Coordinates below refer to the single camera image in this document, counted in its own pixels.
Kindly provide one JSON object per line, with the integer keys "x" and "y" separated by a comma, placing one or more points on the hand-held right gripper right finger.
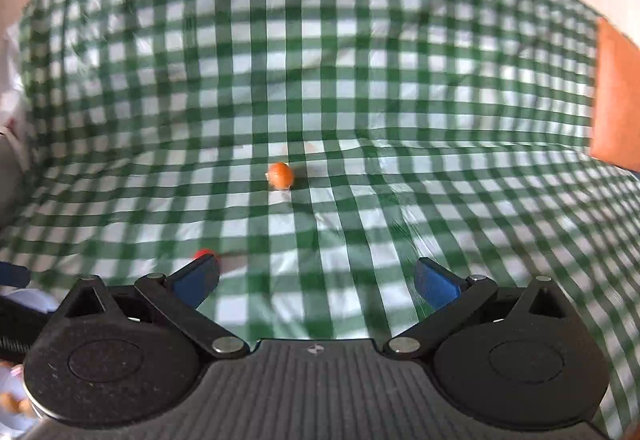
{"x": 436, "y": 286}

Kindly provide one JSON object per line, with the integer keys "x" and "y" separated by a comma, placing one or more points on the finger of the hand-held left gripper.
{"x": 12, "y": 274}

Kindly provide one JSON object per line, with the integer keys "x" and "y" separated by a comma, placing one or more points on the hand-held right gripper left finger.
{"x": 196, "y": 281}

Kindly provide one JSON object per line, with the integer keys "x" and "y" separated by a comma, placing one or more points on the red cherry tomato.
{"x": 204, "y": 253}

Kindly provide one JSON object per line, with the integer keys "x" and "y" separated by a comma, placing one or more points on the light blue plate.
{"x": 12, "y": 422}

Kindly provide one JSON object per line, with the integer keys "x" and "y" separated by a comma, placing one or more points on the small orange kumquat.
{"x": 281, "y": 175}

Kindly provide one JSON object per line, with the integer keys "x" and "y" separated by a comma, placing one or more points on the white printed pillow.
{"x": 9, "y": 80}

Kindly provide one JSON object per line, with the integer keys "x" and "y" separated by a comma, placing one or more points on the green checkered cloth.
{"x": 350, "y": 95}

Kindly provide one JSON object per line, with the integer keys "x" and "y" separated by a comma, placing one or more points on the orange cushion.
{"x": 617, "y": 100}

